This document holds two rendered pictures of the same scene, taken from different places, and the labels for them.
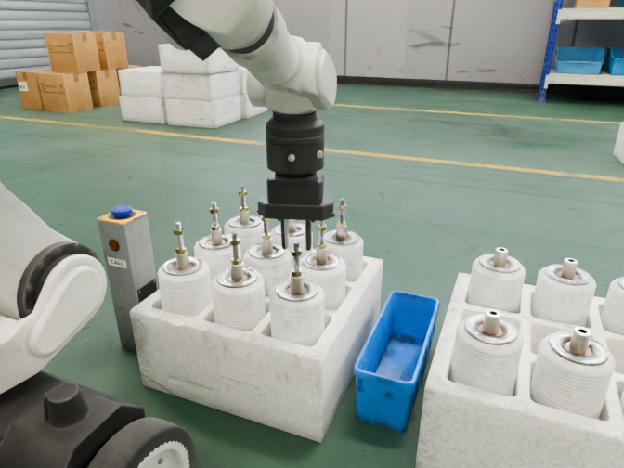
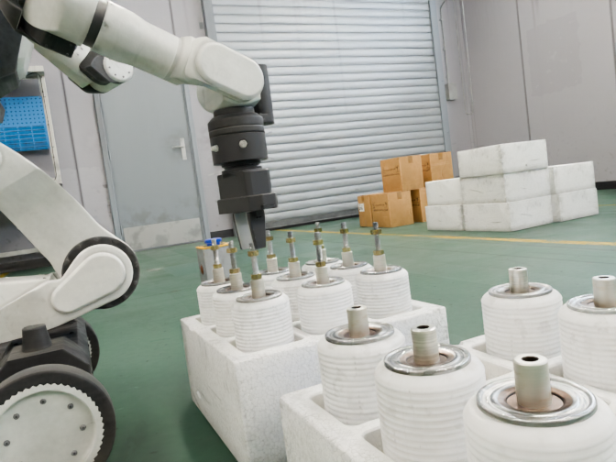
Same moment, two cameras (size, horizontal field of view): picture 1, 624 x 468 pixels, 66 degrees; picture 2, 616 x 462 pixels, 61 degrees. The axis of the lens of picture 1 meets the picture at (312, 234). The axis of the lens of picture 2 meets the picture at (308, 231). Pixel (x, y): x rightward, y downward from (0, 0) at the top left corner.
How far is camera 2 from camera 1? 0.70 m
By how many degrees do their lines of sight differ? 46
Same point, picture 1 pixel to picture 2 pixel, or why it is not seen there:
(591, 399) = (409, 437)
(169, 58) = (467, 163)
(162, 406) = (185, 416)
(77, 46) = (402, 168)
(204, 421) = (195, 434)
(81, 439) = (17, 358)
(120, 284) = not seen: hidden behind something
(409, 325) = not seen: hidden behind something
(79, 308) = (96, 285)
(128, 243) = (207, 267)
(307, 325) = (250, 331)
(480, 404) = (305, 424)
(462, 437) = not seen: outside the picture
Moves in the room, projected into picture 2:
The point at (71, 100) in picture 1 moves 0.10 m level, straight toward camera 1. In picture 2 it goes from (392, 215) to (390, 216)
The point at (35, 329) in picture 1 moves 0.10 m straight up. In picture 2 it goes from (56, 288) to (47, 234)
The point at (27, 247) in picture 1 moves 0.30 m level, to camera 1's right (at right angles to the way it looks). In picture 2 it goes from (75, 233) to (159, 225)
